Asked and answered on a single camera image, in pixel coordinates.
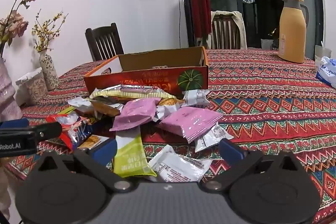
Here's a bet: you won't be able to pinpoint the pink vase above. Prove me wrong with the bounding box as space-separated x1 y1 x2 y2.
0 57 24 122

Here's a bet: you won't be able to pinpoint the person's left forearm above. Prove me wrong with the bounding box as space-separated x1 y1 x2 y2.
0 168 11 220

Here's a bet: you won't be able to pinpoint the white blue tissue pack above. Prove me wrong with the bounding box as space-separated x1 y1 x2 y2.
315 56 336 89

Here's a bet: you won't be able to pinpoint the yellow thermos jug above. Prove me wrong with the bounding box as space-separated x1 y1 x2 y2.
278 0 310 64

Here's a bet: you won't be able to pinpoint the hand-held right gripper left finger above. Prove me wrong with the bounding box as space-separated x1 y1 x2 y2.
33 138 134 192

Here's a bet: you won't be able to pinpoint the red snack packet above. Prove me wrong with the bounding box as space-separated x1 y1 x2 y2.
45 114 74 151

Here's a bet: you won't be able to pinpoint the clear plastic container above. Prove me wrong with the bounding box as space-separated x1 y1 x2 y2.
261 39 275 51

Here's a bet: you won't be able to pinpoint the white cracker picture snack packet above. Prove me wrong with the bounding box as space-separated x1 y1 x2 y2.
77 135 110 151

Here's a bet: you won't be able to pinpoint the floral ceramic vase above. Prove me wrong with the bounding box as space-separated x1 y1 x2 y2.
39 52 60 90

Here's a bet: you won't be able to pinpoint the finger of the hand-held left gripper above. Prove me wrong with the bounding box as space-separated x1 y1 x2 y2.
0 118 63 141

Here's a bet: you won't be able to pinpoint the yellow striped silver snack packet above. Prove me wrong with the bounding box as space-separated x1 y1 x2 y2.
89 84 177 102

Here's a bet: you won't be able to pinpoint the yellow flower branches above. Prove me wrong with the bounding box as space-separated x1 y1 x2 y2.
32 9 69 52

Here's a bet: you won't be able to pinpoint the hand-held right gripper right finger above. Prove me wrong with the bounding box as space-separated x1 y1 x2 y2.
201 138 305 193

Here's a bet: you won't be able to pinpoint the dark wooden chair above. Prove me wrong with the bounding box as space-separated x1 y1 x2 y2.
85 23 124 62

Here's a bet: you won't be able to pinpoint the clear seed storage container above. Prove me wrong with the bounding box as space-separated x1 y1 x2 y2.
15 67 48 106

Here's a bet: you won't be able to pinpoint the red orange cardboard box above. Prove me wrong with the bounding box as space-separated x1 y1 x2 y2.
84 46 209 99

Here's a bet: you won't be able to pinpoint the patterned red tablecloth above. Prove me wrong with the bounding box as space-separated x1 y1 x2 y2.
4 49 336 224

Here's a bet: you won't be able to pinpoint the blue silver snack packet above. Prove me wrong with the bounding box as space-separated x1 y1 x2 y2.
56 112 93 149

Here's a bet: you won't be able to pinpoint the brown slatted wooden chair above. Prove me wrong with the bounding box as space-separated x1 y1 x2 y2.
211 13 243 50

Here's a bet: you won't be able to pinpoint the brown snack packet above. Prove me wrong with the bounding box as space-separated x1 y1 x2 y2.
91 100 124 117

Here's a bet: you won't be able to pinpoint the white orange snack packet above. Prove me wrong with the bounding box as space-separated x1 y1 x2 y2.
154 97 185 123

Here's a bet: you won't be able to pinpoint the pink snack packet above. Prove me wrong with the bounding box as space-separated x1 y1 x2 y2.
157 106 223 144
109 97 161 132

